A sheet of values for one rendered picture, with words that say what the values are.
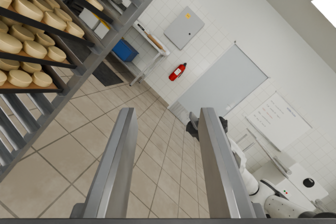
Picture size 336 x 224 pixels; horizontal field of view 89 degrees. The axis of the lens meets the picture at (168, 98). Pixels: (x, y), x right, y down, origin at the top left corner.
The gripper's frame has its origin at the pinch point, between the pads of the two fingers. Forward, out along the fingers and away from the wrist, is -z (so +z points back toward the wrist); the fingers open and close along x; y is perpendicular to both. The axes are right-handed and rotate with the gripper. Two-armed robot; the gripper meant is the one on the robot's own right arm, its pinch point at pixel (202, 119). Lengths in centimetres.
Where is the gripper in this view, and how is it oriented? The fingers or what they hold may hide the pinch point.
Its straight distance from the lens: 50.6
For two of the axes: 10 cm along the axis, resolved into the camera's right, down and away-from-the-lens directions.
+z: 4.5, 6.2, 6.4
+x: 8.7, -1.3, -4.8
